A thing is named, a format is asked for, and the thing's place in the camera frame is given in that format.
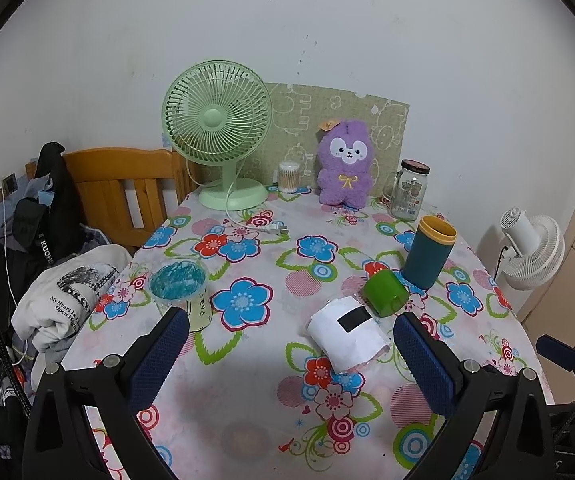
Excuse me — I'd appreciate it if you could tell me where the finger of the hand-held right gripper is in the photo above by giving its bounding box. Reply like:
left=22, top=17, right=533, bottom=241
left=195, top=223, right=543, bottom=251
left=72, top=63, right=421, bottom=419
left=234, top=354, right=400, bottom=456
left=536, top=335, right=575, bottom=371

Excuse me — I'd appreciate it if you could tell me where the white printed shirt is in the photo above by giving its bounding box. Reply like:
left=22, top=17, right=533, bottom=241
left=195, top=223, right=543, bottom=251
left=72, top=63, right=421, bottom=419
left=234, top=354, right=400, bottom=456
left=10, top=244, right=133, bottom=354

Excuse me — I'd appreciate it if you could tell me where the green desk fan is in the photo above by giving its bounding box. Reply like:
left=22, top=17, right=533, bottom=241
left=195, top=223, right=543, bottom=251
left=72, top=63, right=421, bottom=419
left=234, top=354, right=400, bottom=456
left=162, top=60, right=273, bottom=211

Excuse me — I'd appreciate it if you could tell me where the cotton swab container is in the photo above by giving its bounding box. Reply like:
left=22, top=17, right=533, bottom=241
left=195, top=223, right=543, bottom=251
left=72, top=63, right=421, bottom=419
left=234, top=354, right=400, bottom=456
left=278, top=160, right=302, bottom=195

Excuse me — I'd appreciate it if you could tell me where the white paper packet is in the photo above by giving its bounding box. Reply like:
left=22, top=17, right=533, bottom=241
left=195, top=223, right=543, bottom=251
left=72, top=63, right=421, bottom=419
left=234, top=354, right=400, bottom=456
left=308, top=296, right=391, bottom=375

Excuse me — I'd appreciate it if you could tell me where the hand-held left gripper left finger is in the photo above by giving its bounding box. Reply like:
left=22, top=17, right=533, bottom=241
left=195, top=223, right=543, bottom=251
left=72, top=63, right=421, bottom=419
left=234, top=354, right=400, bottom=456
left=22, top=306, right=191, bottom=480

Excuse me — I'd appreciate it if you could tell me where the beige patterned board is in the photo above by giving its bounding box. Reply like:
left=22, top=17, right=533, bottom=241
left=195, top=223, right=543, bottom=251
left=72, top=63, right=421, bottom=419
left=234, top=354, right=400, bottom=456
left=256, top=81, right=411, bottom=200

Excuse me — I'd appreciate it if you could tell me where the green plastic cup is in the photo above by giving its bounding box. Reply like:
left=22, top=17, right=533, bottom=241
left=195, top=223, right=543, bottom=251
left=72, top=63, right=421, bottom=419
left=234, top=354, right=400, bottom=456
left=363, top=269, right=409, bottom=319

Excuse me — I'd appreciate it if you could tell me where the clear plastic cup blue lid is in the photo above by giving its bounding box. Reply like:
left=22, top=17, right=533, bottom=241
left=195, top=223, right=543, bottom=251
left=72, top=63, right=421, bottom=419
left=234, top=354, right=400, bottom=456
left=148, top=258, right=213, bottom=332

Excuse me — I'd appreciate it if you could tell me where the wooden chair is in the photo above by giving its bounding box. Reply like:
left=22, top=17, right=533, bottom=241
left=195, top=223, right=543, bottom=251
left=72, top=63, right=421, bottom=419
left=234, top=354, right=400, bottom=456
left=25, top=147, right=204, bottom=257

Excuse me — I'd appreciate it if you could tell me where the purple plush toy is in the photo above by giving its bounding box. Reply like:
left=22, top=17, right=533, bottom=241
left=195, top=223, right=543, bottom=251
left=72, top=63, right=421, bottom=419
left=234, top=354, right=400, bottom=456
left=315, top=119, right=375, bottom=209

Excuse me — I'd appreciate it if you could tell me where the black bag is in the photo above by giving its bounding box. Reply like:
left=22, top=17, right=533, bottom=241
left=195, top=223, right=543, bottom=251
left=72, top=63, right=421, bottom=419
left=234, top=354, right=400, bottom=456
left=11, top=142, right=87, bottom=267

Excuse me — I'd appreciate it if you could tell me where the white floor fan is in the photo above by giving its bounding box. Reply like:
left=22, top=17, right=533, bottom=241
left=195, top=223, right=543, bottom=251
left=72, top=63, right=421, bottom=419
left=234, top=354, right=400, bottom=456
left=495, top=207, right=566, bottom=292

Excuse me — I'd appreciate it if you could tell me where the teal tumbler with yellow rim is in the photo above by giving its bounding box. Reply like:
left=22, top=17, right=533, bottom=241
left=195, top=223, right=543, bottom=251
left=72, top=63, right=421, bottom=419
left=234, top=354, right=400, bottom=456
left=400, top=216, right=458, bottom=291

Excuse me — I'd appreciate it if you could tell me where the glass jar with lid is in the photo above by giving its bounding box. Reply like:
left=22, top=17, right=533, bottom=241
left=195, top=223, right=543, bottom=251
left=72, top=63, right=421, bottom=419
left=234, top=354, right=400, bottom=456
left=380, top=159, right=431, bottom=222

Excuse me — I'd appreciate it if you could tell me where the white cable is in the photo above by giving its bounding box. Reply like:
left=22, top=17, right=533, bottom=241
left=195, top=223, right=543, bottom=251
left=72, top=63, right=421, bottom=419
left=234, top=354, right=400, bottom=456
left=0, top=186, right=34, bottom=365

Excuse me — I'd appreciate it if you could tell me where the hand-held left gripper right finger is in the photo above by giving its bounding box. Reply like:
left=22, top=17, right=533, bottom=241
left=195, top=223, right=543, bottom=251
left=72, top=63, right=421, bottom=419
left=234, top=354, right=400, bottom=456
left=393, top=313, right=566, bottom=480

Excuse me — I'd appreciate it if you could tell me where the floral tablecloth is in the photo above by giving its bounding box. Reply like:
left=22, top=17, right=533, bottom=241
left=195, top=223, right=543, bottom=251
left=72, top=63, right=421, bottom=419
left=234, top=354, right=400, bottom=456
left=60, top=186, right=555, bottom=480

